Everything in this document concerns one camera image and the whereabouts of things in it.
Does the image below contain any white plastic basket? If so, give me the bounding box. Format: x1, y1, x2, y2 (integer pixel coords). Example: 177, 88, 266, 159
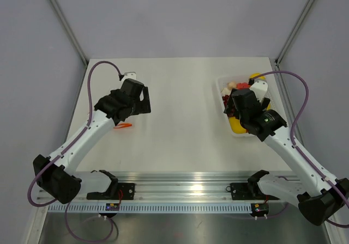
216, 74, 276, 137

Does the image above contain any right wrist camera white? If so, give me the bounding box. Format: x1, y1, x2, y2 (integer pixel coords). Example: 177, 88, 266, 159
250, 80, 268, 102

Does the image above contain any yellow orange top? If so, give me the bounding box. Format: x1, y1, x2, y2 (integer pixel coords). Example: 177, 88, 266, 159
249, 73, 266, 80

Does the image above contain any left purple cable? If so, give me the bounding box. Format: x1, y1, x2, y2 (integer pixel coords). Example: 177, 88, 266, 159
28, 60, 123, 241

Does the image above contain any clear zip top bag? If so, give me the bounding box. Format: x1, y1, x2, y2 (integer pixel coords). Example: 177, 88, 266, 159
114, 123, 133, 129

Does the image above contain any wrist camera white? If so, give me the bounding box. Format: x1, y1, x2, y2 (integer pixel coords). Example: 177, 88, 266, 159
119, 72, 137, 82
250, 80, 268, 102

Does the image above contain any white garlic bulb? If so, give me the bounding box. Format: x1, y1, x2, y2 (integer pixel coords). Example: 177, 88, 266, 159
227, 82, 237, 90

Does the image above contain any white slotted cable duct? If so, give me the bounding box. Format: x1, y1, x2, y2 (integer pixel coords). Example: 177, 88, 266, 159
48, 202, 252, 214

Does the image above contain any red yellow peach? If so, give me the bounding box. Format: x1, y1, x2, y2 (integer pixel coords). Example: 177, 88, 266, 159
236, 82, 250, 90

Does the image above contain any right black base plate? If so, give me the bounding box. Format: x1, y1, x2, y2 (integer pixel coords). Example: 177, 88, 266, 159
225, 182, 279, 201

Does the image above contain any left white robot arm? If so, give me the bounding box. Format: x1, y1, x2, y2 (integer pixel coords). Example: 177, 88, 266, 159
33, 78, 151, 204

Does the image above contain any yellow lemon front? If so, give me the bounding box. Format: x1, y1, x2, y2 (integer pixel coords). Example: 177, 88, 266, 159
228, 117, 247, 134

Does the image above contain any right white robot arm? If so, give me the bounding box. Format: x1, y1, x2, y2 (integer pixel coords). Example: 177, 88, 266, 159
226, 89, 348, 225

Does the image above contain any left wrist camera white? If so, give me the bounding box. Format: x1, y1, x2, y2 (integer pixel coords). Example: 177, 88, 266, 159
119, 72, 137, 82

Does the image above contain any aluminium mounting rail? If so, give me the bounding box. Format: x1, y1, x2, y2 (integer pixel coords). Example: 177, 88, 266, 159
37, 172, 332, 203

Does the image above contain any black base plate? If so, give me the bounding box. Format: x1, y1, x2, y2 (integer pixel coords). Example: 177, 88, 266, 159
225, 182, 279, 201
86, 182, 136, 200

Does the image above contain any purple grape bunch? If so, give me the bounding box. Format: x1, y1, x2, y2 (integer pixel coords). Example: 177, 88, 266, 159
222, 95, 233, 107

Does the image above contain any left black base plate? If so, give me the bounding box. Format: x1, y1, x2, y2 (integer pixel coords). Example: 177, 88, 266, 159
86, 182, 136, 200

